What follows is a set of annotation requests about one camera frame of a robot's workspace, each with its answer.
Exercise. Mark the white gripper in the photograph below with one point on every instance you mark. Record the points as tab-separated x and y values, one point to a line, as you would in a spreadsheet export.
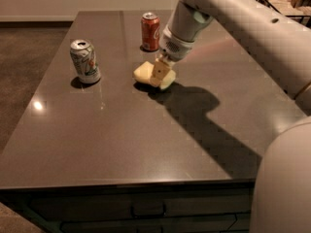
174	47

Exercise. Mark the yellow green sponge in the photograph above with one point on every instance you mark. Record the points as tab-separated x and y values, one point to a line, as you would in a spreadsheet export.
143	73

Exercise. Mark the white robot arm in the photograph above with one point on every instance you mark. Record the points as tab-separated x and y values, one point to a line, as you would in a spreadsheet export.
282	196

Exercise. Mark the orange soda can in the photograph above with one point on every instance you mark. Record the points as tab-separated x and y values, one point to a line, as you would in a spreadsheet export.
150	25

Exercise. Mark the white green 7up can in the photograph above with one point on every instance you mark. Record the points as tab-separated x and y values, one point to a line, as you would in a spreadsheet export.
84	59

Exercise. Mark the dark cabinet drawer lower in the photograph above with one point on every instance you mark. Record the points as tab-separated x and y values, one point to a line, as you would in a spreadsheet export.
230	223

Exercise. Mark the dark cabinet drawer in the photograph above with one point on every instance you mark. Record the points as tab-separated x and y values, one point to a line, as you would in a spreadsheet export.
230	223
143	205

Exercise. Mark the dark cabinet drawer upper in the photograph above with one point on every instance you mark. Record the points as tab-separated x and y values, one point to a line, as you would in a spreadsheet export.
143	205

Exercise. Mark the black wire napkin basket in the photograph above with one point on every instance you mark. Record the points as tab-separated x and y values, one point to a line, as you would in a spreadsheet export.
304	20

